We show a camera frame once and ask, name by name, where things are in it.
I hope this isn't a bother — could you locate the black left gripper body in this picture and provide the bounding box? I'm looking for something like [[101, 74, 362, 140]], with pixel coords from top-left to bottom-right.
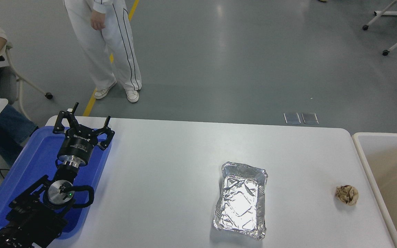
[[57, 127, 99, 167]]

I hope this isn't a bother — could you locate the person's right hand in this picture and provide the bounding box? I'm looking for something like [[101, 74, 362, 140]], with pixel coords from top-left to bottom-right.
[[91, 10, 106, 31]]

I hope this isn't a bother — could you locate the large pale bin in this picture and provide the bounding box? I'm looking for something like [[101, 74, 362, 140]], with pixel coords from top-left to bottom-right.
[[352, 132, 397, 248]]

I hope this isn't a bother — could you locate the blue plastic tray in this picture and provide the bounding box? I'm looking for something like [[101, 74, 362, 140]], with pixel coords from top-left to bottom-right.
[[0, 125, 113, 240]]

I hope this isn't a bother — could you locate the grey wheeled office chair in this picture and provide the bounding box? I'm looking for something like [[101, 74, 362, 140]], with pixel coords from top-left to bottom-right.
[[0, 41, 53, 119]]

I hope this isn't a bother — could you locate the crumpled tan paper ball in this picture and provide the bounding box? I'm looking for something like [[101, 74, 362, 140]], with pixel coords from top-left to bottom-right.
[[335, 185, 359, 206]]

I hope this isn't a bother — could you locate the clear floor plate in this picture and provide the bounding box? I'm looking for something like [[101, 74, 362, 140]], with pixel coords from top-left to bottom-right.
[[284, 113, 301, 125], [302, 113, 319, 125]]

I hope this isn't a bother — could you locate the silver foil tray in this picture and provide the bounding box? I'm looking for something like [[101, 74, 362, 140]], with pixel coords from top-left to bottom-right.
[[213, 162, 268, 240]]

